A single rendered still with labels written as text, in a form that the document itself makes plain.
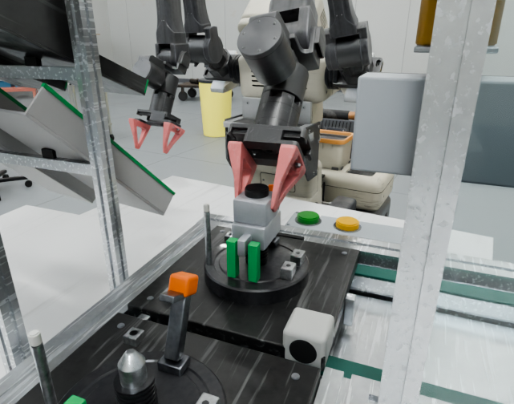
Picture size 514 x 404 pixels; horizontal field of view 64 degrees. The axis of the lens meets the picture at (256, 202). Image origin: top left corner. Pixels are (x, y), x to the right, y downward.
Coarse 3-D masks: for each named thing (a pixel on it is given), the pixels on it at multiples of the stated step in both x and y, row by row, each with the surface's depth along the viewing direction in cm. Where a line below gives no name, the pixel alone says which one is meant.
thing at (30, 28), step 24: (0, 0) 41; (24, 0) 43; (48, 0) 45; (0, 24) 42; (24, 24) 44; (48, 24) 46; (0, 48) 50; (24, 48) 48; (48, 48) 46; (120, 72) 55
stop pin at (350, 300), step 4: (348, 296) 51; (352, 296) 51; (348, 300) 51; (352, 300) 50; (348, 304) 51; (352, 304) 51; (344, 308) 51; (348, 308) 51; (352, 308) 51; (344, 312) 51; (348, 312) 51; (352, 312) 51; (344, 316) 52; (348, 316) 51; (352, 316) 51; (344, 320) 52; (348, 320) 52; (352, 320) 51; (344, 324) 52; (348, 324) 52
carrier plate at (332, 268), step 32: (192, 256) 60; (320, 256) 60; (352, 256) 60; (160, 288) 52; (320, 288) 52; (160, 320) 48; (192, 320) 46; (224, 320) 46; (256, 320) 46; (288, 320) 46
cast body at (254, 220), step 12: (252, 192) 49; (264, 192) 49; (240, 204) 49; (252, 204) 48; (264, 204) 48; (240, 216) 50; (252, 216) 49; (264, 216) 48; (276, 216) 52; (240, 228) 50; (252, 228) 49; (264, 228) 49; (276, 228) 53; (240, 240) 48; (252, 240) 50; (264, 240) 49; (240, 252) 48
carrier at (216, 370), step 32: (128, 320) 46; (32, 352) 29; (96, 352) 41; (128, 352) 30; (160, 352) 39; (192, 352) 41; (224, 352) 41; (256, 352) 41; (64, 384) 38; (96, 384) 35; (128, 384) 30; (160, 384) 35; (192, 384) 35; (224, 384) 38; (256, 384) 38; (288, 384) 38
